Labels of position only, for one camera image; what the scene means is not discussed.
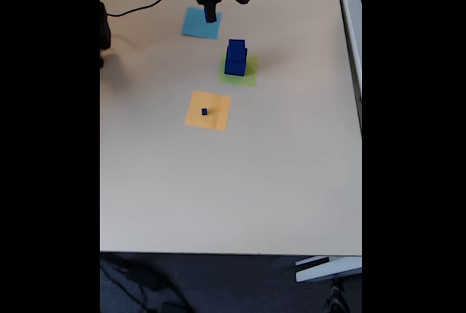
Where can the small blue cube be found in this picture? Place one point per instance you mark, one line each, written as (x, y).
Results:
(212, 17)

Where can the medium blue cube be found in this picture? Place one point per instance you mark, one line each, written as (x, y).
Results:
(236, 49)

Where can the large blue cube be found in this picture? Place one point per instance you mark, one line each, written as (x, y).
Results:
(234, 68)

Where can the blue paper square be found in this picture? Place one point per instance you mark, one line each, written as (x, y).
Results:
(193, 27)

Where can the green paper square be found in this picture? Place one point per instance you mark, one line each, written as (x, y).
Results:
(251, 76)

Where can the orange paper square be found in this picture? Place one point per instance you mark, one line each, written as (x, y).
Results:
(194, 118)

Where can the white neighbouring desk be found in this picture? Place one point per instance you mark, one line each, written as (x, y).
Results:
(355, 36)

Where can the white table foot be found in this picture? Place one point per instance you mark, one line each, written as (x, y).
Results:
(327, 269)

